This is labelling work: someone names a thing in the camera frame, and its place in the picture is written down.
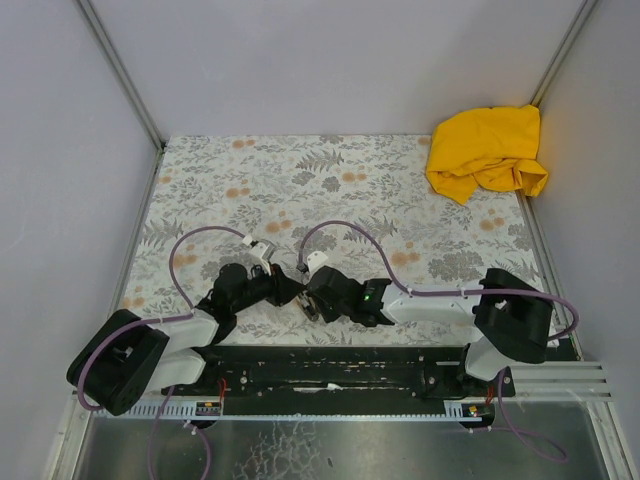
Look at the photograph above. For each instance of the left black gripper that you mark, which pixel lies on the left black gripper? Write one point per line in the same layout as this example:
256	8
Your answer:
276	285

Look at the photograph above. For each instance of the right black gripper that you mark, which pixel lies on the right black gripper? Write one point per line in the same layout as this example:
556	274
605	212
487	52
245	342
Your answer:
316	291

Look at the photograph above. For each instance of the metal stapler magazine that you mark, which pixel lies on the metal stapler magazine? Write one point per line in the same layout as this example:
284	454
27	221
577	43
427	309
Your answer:
307	307

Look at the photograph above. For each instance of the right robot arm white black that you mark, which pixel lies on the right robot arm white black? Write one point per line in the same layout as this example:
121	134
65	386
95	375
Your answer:
513	318

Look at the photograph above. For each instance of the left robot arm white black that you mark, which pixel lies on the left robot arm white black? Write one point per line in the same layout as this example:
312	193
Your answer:
130	356

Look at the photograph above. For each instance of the floral patterned mat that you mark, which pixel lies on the floral patterned mat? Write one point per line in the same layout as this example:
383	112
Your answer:
362	200

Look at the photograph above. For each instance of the yellow cloth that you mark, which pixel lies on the yellow cloth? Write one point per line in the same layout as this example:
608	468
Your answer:
493	148

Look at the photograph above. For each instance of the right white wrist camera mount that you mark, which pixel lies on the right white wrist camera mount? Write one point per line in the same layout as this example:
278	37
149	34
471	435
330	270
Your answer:
312	262

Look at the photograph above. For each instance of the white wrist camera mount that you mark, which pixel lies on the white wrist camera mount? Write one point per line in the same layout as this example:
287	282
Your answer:
260	251
312	262

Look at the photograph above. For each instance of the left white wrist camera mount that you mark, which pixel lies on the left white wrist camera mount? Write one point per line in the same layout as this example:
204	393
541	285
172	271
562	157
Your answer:
260	251

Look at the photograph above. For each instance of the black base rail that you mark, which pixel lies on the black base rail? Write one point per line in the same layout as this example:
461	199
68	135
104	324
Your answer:
344	380

